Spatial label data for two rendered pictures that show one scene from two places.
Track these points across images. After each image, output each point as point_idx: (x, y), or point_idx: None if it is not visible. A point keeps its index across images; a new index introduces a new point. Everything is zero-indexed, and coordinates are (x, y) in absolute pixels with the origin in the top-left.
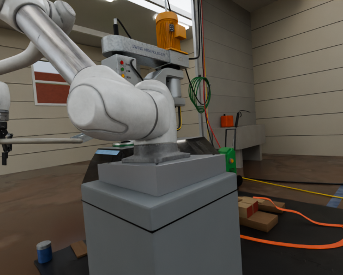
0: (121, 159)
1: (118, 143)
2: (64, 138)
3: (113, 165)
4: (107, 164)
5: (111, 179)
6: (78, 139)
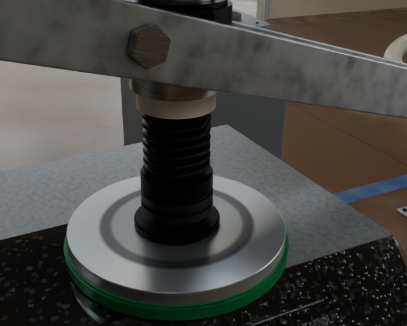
0: (241, 13)
1: (237, 183)
2: None
3: (250, 15)
4: (257, 18)
5: None
6: (384, 52)
